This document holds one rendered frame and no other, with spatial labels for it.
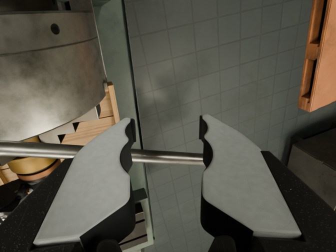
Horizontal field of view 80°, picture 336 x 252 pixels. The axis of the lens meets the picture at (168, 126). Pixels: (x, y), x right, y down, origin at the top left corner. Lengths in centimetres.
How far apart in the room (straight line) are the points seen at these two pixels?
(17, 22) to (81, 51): 8
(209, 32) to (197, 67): 27
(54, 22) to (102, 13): 66
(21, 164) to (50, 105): 18
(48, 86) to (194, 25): 144
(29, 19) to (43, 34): 2
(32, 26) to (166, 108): 149
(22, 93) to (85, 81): 8
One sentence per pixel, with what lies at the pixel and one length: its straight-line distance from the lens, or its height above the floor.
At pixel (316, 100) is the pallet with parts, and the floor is 15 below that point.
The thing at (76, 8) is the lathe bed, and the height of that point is 86.
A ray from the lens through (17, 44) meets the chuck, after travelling 25.
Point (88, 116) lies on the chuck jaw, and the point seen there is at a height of 112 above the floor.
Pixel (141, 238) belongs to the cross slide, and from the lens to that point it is 91.
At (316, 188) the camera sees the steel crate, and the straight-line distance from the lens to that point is 281.
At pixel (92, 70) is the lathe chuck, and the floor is 115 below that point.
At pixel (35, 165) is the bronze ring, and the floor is 112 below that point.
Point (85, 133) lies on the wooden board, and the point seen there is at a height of 88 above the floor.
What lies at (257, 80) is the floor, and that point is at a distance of 211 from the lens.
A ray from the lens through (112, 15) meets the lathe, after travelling 93.
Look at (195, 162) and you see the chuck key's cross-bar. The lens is 19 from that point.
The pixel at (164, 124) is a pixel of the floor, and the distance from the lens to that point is 175.
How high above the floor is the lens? 146
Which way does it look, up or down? 56 degrees down
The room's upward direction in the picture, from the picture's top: 142 degrees clockwise
